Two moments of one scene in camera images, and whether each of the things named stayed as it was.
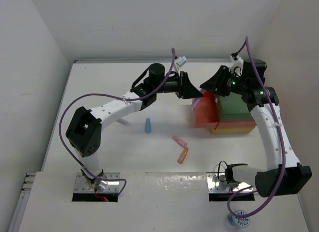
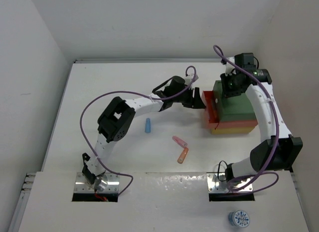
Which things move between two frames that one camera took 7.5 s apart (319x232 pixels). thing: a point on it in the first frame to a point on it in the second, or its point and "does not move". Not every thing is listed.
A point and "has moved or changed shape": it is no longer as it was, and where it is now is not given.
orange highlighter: (182, 155) does not move
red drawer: (207, 111) has moved or changed shape
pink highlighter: (180, 141) does not move
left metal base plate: (81, 185) does not move
